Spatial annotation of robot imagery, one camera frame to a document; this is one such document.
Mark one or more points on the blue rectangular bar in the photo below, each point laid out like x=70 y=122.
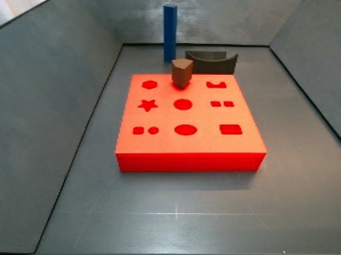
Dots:
x=170 y=28

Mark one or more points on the red shape-sorting board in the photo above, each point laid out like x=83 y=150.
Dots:
x=197 y=129

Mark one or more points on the brown rounded peg block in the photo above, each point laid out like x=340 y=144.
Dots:
x=181 y=72

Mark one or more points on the black curved holder bracket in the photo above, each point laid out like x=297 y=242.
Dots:
x=209 y=62

